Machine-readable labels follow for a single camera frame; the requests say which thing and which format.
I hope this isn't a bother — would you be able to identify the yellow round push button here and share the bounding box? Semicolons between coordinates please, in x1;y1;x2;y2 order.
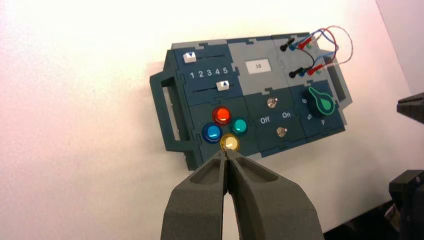
219;133;241;153

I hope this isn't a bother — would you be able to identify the red round push button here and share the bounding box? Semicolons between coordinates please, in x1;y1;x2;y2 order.
211;105;233;127

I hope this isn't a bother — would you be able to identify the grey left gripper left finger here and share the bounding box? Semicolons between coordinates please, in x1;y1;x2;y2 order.
160;150;229;240

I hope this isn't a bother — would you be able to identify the teal and grey control box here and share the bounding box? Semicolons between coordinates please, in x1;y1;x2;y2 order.
149;32;354;171

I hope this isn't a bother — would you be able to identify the blue round push button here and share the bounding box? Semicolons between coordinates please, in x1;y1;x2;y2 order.
202;122;223;144

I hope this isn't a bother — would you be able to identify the green round push button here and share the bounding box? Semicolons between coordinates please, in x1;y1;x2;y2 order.
229;116;249;137

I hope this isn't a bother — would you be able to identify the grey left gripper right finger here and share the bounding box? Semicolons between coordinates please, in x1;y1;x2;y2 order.
226;151;326;240

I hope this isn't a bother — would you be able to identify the white jumper wire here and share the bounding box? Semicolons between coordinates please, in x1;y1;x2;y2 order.
316;25;354;69

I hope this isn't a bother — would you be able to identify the black jumper wire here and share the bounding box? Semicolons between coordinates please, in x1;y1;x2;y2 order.
293;37;317;71

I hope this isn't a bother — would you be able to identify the red jumper wire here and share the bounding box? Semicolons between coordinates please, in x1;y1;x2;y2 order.
309;27;339;69

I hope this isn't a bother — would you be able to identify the green and black rotary knob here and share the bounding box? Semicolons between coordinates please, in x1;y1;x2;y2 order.
302;86;336;119

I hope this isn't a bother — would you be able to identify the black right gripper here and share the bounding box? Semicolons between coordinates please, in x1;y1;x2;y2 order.
396;92;424;125

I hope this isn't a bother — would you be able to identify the blue jumper wire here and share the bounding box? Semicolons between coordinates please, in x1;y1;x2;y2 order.
308;29;339;67

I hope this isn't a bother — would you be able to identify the white number label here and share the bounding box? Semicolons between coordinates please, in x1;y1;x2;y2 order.
245;60;272;75

